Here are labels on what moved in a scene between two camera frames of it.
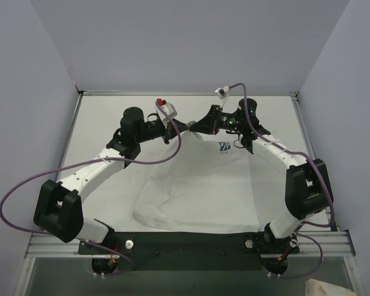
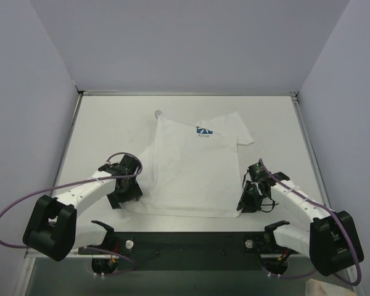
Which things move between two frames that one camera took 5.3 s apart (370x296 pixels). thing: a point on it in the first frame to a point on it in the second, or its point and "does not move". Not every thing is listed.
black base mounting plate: x=190 y=251 does not move
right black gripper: x=216 y=120 to x=248 y=200
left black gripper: x=168 y=132 to x=123 y=194
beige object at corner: x=317 y=288 does not move
